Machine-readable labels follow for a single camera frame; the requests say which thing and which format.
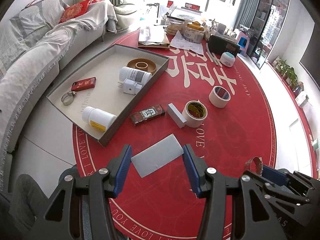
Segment pink stool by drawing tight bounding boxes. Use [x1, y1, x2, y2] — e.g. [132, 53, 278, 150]
[236, 31, 250, 56]

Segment white bottle yellow label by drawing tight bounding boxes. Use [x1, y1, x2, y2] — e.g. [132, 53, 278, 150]
[82, 106, 117, 132]

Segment grey cardboard box tray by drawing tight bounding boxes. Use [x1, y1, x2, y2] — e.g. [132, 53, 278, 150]
[47, 44, 169, 147]

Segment red card box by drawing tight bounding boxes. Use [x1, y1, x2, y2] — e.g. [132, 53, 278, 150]
[71, 77, 97, 92]

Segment beige armchair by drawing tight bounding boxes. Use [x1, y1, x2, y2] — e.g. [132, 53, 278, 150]
[75, 0, 140, 33]

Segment black radio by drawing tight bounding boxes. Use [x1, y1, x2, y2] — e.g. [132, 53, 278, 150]
[207, 35, 240, 57]

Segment potted plants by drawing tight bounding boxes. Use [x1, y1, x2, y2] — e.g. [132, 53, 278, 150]
[274, 57, 304, 95]

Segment white tape roll striped core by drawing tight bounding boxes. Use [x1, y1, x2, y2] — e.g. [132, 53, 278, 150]
[209, 86, 231, 108]

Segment grey card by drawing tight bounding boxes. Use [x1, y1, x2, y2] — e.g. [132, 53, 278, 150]
[131, 134, 183, 178]

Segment grey fabric sofa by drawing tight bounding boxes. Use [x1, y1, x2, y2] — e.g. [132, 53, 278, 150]
[1, 0, 108, 190]

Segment white paper sheet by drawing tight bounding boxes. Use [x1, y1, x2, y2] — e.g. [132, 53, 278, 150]
[170, 30, 203, 55]

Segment red cushion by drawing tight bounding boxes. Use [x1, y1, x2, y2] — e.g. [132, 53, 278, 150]
[59, 0, 104, 23]

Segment round red rug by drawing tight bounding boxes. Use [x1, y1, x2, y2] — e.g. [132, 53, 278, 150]
[73, 32, 278, 239]

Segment white pill bottle grey label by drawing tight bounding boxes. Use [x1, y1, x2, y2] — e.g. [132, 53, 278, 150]
[119, 67, 152, 86]

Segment clear jar of biscuits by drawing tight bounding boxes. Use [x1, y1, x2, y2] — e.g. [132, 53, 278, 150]
[164, 15, 190, 36]

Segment white foam block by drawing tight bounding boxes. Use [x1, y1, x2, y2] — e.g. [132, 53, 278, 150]
[167, 103, 187, 128]

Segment white power adapter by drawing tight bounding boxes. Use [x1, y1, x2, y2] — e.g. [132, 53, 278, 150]
[118, 79, 143, 95]

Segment tape roll yellow core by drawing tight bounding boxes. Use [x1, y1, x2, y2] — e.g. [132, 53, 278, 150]
[182, 100, 208, 128]

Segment mahjong pattern card box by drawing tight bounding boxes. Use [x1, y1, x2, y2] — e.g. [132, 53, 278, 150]
[130, 105, 165, 126]

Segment brown round tape disc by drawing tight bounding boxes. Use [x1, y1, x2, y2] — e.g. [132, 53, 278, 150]
[126, 58, 157, 75]

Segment white teal round container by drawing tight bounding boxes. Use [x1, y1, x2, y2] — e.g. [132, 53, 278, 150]
[220, 51, 235, 68]

